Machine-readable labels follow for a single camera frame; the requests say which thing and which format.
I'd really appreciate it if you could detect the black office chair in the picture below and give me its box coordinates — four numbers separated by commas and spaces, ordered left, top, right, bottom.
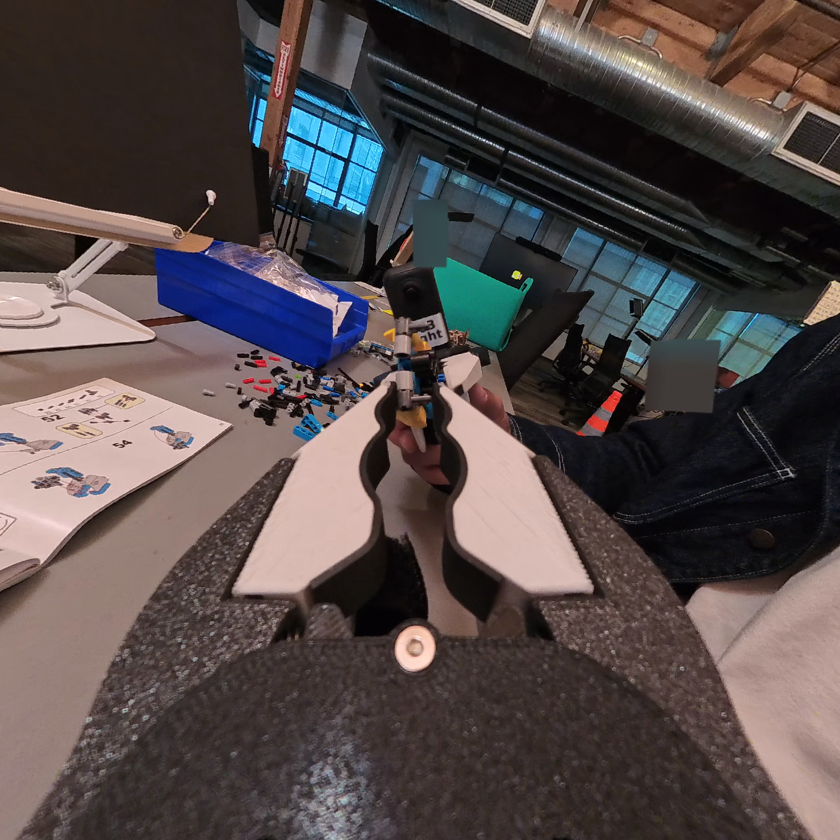
554, 322, 586, 403
591, 335, 632, 396

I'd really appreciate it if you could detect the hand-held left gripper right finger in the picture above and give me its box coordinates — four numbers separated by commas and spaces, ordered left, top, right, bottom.
434, 382, 597, 621

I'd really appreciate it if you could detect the pile of loose brick pieces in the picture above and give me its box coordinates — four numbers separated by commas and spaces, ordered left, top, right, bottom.
226, 351, 388, 442

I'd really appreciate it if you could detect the white vent grille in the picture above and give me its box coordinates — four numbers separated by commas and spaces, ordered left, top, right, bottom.
773, 101, 840, 178
453, 0, 546, 37

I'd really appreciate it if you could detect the black monitor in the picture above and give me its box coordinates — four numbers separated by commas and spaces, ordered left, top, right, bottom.
479, 233, 578, 309

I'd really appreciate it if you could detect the person's right hand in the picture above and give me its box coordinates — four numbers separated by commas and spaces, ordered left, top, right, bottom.
390, 382, 511, 488

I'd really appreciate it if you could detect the open instruction booklet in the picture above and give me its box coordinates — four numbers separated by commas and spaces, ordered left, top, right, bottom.
0, 377, 234, 592

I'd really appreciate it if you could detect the blue plastic bin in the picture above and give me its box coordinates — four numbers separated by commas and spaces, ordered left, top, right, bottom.
154, 239, 370, 370

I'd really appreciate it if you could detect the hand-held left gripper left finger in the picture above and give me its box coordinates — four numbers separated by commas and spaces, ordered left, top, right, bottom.
231, 381, 400, 601

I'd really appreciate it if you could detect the orange traffic cone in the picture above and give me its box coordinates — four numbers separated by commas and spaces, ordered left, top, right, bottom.
577, 390, 623, 437

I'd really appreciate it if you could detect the silver ventilation duct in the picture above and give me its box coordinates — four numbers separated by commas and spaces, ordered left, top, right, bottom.
528, 7, 788, 158

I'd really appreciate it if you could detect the clear plastic bags bundle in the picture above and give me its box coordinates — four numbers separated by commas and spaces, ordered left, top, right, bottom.
220, 241, 355, 342

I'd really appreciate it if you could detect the teal plastic bin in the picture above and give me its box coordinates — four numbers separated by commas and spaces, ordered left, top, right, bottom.
433, 259, 534, 352

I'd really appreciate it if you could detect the white desk lamp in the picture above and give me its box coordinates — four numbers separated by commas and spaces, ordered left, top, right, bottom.
0, 187, 217, 354

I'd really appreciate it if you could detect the white garment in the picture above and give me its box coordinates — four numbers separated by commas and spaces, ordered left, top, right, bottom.
686, 567, 840, 840

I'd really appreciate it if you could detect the dark denim jacket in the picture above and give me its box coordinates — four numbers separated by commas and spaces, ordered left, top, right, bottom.
610, 505, 840, 588

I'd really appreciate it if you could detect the black blue gear brick assembly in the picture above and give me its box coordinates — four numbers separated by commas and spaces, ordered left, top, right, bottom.
392, 317, 439, 413

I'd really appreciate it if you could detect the black partition panel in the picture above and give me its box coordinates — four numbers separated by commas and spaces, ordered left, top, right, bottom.
0, 0, 273, 250

